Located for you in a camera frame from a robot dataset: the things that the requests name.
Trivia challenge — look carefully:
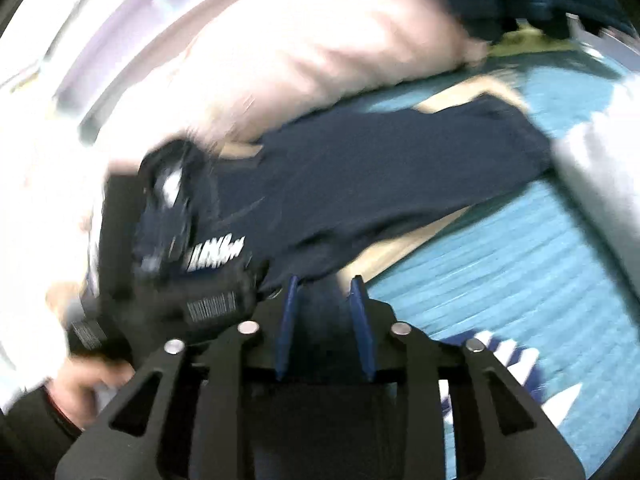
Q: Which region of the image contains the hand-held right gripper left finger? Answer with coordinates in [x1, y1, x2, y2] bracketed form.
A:
[55, 275, 301, 480]

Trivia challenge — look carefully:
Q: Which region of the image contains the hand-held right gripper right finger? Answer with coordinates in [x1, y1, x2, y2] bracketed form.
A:
[350, 276, 586, 480]

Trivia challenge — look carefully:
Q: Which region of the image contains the navy sweater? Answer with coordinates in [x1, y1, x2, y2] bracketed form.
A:
[200, 92, 556, 296]

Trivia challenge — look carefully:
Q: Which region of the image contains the person's left forearm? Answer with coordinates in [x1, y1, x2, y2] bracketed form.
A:
[0, 385, 83, 480]

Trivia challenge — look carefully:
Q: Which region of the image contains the person's left hand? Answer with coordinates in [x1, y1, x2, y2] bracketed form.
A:
[50, 357, 137, 431]

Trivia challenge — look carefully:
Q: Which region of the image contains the teal quilted blanket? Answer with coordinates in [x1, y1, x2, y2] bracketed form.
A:
[350, 52, 640, 480]

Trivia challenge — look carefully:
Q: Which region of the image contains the lavender headboard shelf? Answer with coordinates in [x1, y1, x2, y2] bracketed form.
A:
[0, 0, 281, 136]

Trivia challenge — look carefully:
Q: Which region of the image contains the grey folded garment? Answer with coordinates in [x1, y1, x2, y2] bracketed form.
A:
[550, 75, 640, 286]

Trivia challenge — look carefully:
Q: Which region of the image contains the pink pillow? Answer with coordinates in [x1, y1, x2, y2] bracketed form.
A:
[150, 0, 488, 158]

